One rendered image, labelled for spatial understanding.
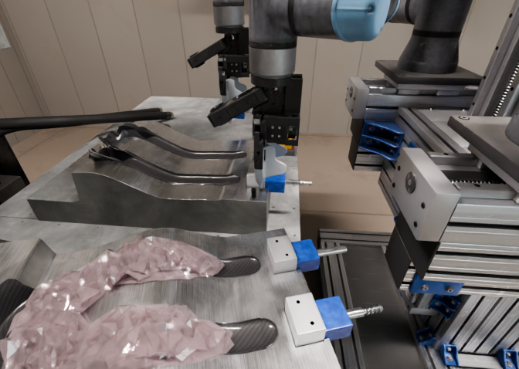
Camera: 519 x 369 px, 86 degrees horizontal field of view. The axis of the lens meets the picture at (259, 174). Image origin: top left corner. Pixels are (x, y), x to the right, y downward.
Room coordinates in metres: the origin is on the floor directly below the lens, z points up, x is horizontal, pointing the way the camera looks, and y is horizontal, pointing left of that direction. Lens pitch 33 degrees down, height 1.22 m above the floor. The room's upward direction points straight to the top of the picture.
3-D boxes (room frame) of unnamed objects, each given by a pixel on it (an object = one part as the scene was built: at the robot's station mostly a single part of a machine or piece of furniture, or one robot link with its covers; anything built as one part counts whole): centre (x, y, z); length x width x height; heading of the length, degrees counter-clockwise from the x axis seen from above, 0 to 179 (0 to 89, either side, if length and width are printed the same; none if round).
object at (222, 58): (0.78, 0.07, 1.09); 0.09 x 0.08 x 0.12; 85
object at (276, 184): (0.48, -0.04, 0.89); 0.13 x 0.05 x 0.05; 84
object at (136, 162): (0.55, 0.21, 0.92); 0.35 x 0.16 x 0.09; 85
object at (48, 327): (0.21, 0.17, 0.90); 0.26 x 0.18 x 0.08; 102
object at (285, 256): (0.32, -0.08, 0.85); 0.13 x 0.05 x 0.05; 102
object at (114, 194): (0.57, 0.22, 0.87); 0.50 x 0.26 x 0.14; 85
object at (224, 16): (0.79, 0.07, 1.17); 0.08 x 0.08 x 0.05
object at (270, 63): (0.49, -0.02, 1.13); 0.08 x 0.08 x 0.05
